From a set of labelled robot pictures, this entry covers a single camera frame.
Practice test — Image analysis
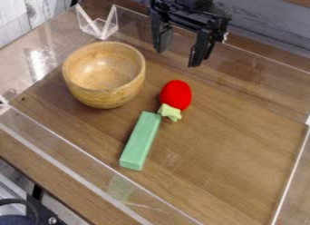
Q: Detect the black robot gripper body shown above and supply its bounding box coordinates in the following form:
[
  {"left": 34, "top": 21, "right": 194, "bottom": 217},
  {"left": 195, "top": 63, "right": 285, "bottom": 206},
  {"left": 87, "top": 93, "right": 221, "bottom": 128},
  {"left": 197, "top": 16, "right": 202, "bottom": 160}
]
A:
[{"left": 149, "top": 0, "right": 233, "bottom": 43}]

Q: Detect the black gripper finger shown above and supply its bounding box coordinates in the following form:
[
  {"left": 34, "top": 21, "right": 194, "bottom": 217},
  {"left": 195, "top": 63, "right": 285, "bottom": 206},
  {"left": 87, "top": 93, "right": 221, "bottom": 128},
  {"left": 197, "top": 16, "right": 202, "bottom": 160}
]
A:
[
  {"left": 150, "top": 10, "right": 174, "bottom": 53},
  {"left": 187, "top": 28, "right": 216, "bottom": 67}
]

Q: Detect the red plush strawberry toy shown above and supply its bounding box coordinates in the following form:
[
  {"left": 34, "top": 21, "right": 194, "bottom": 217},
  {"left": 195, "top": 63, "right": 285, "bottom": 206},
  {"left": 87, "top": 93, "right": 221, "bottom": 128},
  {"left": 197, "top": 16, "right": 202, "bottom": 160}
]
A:
[{"left": 158, "top": 80, "right": 193, "bottom": 122}]

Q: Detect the wooden bowl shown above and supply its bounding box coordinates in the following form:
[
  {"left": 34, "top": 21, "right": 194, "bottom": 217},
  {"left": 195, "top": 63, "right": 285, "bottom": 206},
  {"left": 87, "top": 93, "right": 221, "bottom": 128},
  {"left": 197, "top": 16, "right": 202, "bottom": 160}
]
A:
[{"left": 62, "top": 42, "right": 146, "bottom": 109}]

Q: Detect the green rectangular block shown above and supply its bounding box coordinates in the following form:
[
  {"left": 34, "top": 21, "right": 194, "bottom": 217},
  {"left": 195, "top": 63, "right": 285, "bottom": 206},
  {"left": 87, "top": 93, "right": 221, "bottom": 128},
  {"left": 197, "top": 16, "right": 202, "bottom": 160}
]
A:
[{"left": 119, "top": 111, "right": 162, "bottom": 171}]

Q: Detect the black clamp under table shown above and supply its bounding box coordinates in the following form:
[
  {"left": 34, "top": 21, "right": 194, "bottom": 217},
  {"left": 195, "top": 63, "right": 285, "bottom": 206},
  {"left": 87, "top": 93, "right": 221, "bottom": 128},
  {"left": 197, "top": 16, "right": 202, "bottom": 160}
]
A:
[{"left": 0, "top": 186, "right": 69, "bottom": 225}]

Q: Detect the clear acrylic corner bracket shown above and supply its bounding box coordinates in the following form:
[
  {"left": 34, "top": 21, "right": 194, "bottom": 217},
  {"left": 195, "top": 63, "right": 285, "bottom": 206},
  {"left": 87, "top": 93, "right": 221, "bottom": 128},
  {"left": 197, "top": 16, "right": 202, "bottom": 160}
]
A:
[{"left": 75, "top": 5, "right": 119, "bottom": 40}]

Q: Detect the clear acrylic tray wall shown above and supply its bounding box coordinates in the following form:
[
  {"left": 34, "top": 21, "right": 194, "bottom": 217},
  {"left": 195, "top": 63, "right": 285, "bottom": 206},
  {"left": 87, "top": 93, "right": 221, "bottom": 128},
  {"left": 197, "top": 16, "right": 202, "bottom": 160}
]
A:
[{"left": 0, "top": 7, "right": 310, "bottom": 225}]

